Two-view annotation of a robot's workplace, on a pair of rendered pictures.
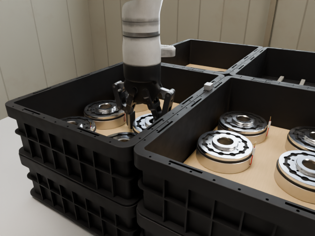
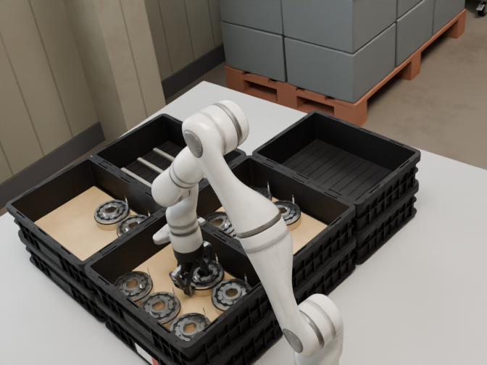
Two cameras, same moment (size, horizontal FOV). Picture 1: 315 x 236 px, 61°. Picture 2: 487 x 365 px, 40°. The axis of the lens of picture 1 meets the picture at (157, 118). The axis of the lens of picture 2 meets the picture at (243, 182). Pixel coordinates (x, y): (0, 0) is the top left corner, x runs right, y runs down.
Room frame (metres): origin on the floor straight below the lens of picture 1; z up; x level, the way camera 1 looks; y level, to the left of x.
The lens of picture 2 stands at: (0.02, 1.13, 2.06)
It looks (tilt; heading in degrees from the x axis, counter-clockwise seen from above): 37 degrees down; 288
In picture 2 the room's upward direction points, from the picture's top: 8 degrees counter-clockwise
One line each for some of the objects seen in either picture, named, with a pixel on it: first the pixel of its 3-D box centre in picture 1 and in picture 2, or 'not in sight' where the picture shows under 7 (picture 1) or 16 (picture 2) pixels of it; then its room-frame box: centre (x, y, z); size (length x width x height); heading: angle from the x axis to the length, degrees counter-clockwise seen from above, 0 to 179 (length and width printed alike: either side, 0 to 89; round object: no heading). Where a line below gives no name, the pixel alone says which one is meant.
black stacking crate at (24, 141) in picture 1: (130, 113); (182, 287); (0.55, 0.06, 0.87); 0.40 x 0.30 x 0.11; 148
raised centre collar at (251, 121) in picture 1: (243, 119); (217, 222); (0.52, -0.19, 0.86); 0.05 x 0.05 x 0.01
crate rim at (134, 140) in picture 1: (129, 92); (178, 272); (0.55, 0.06, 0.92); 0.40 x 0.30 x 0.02; 148
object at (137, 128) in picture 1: (156, 124); (204, 274); (0.51, 0.00, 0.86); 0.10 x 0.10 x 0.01
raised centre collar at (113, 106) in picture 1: (105, 106); (159, 305); (0.59, 0.13, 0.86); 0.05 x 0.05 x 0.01
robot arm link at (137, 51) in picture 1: (146, 43); (179, 229); (0.54, 0.02, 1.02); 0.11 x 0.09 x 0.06; 155
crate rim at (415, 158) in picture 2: not in sight; (334, 156); (0.23, -0.45, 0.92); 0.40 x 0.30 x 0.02; 148
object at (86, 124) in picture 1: (70, 128); (190, 329); (0.50, 0.18, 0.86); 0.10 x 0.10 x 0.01
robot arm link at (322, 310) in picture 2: not in sight; (315, 335); (0.18, 0.28, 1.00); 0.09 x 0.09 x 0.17; 52
